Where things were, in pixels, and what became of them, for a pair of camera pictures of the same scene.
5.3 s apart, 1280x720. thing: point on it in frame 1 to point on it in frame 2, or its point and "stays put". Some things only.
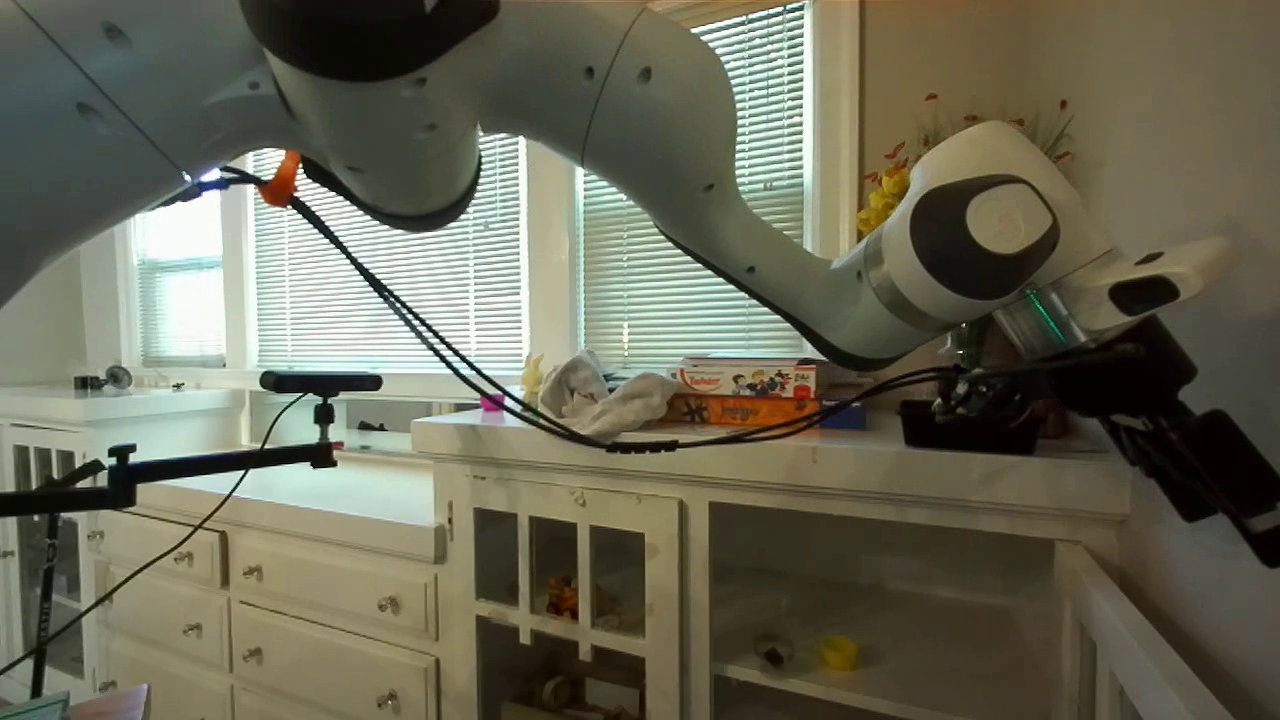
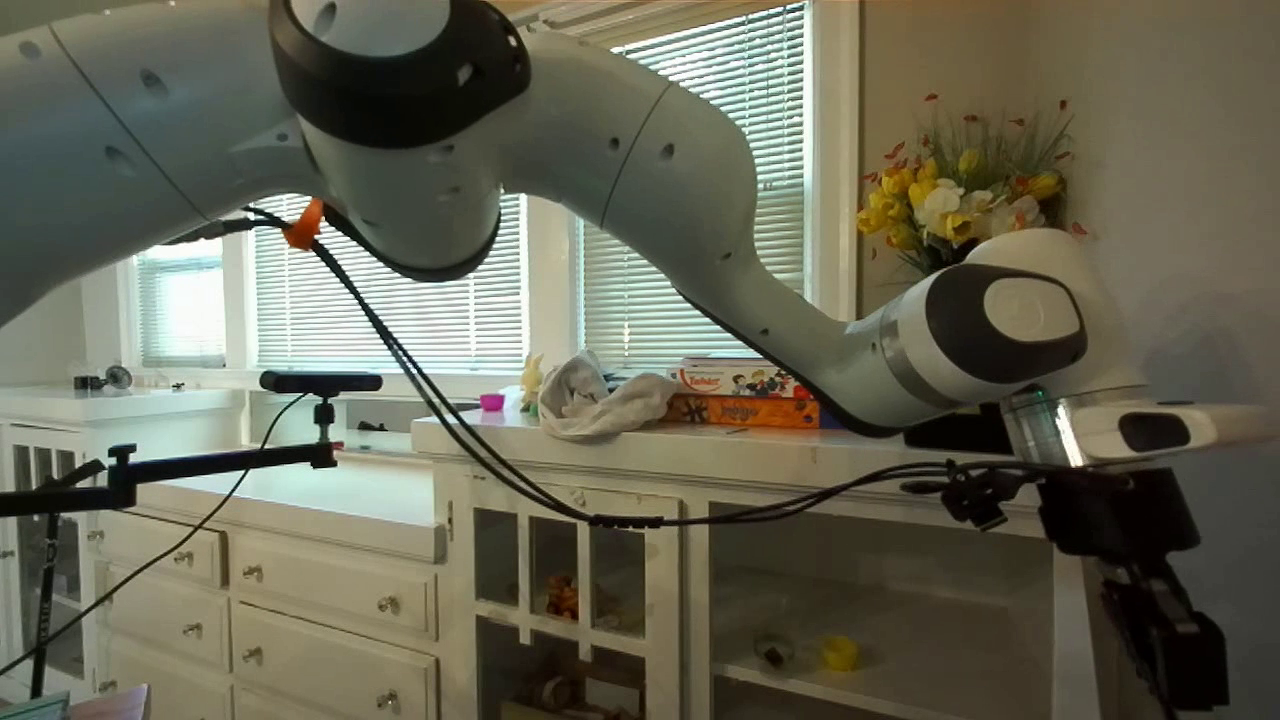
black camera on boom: [118, 481] stays put
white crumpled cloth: [584, 398] stays put
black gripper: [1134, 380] to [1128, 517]
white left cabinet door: [576, 606] stays put
